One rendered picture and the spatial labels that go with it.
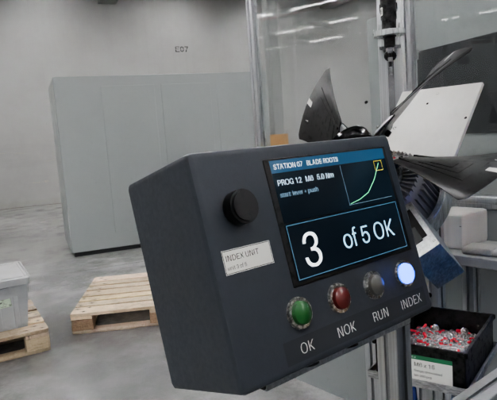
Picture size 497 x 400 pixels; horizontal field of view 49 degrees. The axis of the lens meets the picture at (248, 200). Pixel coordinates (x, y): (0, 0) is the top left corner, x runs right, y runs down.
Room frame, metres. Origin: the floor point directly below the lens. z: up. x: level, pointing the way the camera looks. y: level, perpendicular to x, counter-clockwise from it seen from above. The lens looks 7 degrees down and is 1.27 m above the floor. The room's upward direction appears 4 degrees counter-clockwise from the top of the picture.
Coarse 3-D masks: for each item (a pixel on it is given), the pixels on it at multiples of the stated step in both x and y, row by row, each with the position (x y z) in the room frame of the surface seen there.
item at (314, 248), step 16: (288, 224) 0.46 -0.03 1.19; (304, 224) 0.47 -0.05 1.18; (320, 224) 0.48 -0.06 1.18; (288, 240) 0.45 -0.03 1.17; (304, 240) 0.46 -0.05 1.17; (320, 240) 0.48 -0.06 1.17; (304, 256) 0.46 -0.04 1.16; (320, 256) 0.47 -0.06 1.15; (304, 272) 0.45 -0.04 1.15; (320, 272) 0.46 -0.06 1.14
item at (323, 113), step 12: (324, 72) 1.57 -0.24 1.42; (324, 84) 1.54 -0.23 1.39; (312, 96) 1.60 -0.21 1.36; (324, 96) 1.52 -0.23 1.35; (312, 108) 1.58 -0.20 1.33; (324, 108) 1.51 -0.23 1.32; (336, 108) 1.44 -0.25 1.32; (312, 120) 1.58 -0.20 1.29; (324, 120) 1.50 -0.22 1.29; (336, 120) 1.43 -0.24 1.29; (300, 132) 1.64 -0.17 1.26; (312, 132) 1.58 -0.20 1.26; (324, 132) 1.51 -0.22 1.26; (336, 132) 1.44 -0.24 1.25
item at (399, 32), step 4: (396, 4) 1.27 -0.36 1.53; (396, 8) 1.27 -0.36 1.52; (392, 28) 1.22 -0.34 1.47; (396, 28) 1.22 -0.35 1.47; (400, 28) 1.22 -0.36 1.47; (376, 32) 1.24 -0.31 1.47; (380, 32) 1.23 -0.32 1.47; (384, 32) 1.22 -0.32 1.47; (388, 32) 1.22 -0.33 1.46; (392, 32) 1.22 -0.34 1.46; (396, 32) 1.22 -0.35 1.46; (400, 32) 1.22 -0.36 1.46; (404, 32) 1.23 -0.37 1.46; (376, 36) 1.24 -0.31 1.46; (380, 36) 1.24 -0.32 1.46; (396, 36) 1.26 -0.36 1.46; (400, 36) 1.26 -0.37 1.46
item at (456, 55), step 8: (464, 48) 1.29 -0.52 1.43; (456, 56) 1.27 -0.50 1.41; (440, 64) 1.36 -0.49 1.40; (448, 64) 1.26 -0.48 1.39; (432, 72) 1.34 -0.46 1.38; (424, 80) 1.32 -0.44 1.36; (416, 88) 1.32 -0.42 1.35; (408, 96) 1.31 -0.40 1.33; (400, 104) 1.29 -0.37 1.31; (408, 104) 1.40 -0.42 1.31; (392, 112) 1.30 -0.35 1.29; (400, 112) 1.37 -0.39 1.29
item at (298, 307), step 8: (288, 304) 0.43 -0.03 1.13; (296, 304) 0.43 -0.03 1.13; (304, 304) 0.43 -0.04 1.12; (288, 312) 0.43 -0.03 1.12; (296, 312) 0.43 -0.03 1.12; (304, 312) 0.43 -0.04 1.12; (312, 312) 0.44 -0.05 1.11; (288, 320) 0.43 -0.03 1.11; (296, 320) 0.43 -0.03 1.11; (304, 320) 0.43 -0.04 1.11; (296, 328) 0.43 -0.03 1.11; (304, 328) 0.43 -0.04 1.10
